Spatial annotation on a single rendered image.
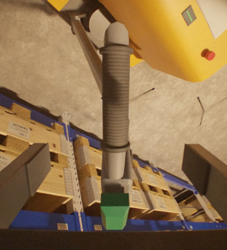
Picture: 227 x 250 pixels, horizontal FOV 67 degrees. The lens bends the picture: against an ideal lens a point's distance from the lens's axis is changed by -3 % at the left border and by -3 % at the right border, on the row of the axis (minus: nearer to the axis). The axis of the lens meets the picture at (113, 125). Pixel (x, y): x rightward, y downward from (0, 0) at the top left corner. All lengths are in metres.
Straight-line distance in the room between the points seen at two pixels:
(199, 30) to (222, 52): 0.20
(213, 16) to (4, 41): 1.35
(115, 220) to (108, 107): 0.15
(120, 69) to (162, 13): 0.53
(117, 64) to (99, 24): 0.91
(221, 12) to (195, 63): 0.21
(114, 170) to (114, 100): 0.09
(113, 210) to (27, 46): 1.47
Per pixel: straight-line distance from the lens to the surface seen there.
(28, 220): 1.12
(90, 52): 0.66
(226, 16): 0.88
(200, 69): 0.94
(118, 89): 0.21
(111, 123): 0.22
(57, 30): 1.55
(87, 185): 1.48
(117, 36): 0.21
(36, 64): 1.64
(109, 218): 0.26
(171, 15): 0.74
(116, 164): 0.24
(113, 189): 0.26
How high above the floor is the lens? 1.50
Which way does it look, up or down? 43 degrees down
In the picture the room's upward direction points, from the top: 158 degrees clockwise
